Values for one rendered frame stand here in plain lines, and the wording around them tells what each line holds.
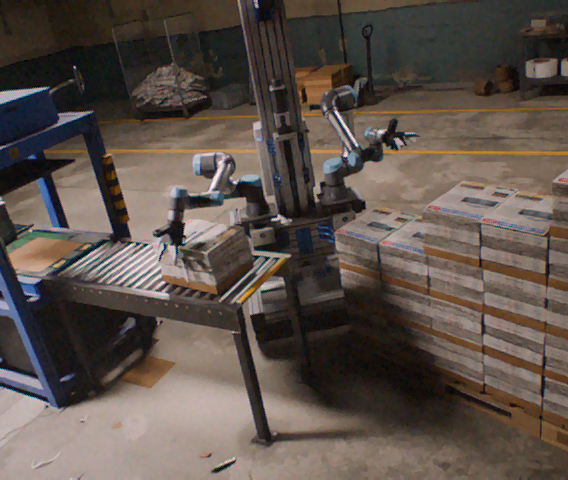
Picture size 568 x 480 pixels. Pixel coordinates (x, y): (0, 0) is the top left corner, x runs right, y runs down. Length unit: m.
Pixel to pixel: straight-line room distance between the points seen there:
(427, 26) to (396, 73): 0.88
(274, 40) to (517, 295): 1.93
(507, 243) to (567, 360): 0.56
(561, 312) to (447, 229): 0.58
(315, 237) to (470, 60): 6.25
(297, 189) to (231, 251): 0.97
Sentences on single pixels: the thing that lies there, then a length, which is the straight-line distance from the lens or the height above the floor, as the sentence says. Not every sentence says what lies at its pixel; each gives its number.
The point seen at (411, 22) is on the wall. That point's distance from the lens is 9.64.
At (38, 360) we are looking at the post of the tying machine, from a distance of 3.70.
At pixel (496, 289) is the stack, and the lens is 2.72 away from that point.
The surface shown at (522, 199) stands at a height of 1.07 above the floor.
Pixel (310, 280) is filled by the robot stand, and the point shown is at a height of 0.23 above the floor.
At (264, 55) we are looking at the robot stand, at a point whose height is 1.71.
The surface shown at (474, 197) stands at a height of 1.07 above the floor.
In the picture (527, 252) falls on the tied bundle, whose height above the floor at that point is 0.97.
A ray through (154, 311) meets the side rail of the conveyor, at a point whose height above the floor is 0.71.
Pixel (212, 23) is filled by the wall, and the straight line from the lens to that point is 11.28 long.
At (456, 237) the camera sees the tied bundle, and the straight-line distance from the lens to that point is 2.71.
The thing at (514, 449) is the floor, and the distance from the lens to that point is 3.04.
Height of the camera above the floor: 2.17
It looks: 25 degrees down
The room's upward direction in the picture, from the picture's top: 10 degrees counter-clockwise
